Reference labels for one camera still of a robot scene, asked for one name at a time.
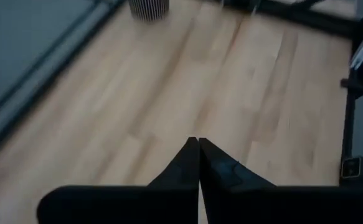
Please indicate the small grey camera box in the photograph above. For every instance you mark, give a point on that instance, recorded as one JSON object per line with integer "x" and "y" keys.
{"x": 357, "y": 169}

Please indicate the potted plant in striped pot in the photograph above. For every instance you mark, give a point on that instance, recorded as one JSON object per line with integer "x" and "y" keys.
{"x": 150, "y": 9}

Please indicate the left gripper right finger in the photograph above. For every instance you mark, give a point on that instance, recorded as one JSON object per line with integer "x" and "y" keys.
{"x": 262, "y": 202}

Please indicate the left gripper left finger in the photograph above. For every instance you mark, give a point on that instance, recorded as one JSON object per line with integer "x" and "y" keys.
{"x": 137, "y": 202}

